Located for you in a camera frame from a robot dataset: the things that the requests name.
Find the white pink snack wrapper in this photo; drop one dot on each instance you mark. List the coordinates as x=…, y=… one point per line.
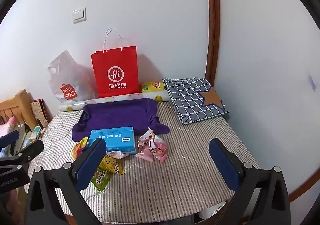
x=146, y=141

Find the purple towel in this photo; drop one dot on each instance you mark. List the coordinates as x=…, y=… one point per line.
x=120, y=115

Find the yellow pink snack packet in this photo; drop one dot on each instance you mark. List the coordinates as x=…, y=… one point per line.
x=80, y=147

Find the checkered folded cloth with star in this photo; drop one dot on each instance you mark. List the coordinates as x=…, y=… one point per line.
x=190, y=100

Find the pink white plush toy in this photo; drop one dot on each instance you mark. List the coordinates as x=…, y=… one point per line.
x=10, y=125

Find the yellow drink packet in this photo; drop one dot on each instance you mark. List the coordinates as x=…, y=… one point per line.
x=152, y=87

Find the blue tissue pack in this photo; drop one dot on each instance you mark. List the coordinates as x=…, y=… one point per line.
x=117, y=140

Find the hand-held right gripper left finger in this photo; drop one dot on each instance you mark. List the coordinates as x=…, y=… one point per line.
x=87, y=165

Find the white pink flat wrapper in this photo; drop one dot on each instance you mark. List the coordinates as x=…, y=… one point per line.
x=116, y=154

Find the white wall switch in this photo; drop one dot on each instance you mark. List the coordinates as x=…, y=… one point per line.
x=79, y=15

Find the green snack packet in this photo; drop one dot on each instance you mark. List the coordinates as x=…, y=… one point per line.
x=101, y=180

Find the lemon print paper roll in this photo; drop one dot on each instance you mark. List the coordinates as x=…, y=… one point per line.
x=120, y=98

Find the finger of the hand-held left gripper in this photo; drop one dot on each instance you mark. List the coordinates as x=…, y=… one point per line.
x=10, y=138
x=30, y=149

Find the patterned gift box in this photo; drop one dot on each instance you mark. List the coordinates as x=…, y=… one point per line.
x=38, y=112

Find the person's left hand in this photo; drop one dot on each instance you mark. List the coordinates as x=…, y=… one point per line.
x=11, y=202

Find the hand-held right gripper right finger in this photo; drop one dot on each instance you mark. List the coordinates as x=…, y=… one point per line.
x=225, y=162

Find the white green bottle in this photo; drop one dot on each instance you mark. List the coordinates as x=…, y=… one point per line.
x=36, y=132

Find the wooden headboard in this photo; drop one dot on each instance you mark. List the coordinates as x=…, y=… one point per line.
x=20, y=105

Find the striped quilted mattress pad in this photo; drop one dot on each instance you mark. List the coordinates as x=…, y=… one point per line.
x=175, y=177

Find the brown wooden door frame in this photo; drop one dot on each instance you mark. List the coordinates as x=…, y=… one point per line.
x=212, y=27

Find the brown wooden baseboard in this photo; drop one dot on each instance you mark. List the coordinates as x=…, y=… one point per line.
x=303, y=186

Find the clear plastic shopping bag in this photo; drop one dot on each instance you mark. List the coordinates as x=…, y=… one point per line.
x=67, y=75

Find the red paper bag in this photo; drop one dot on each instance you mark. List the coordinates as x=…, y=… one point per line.
x=115, y=65

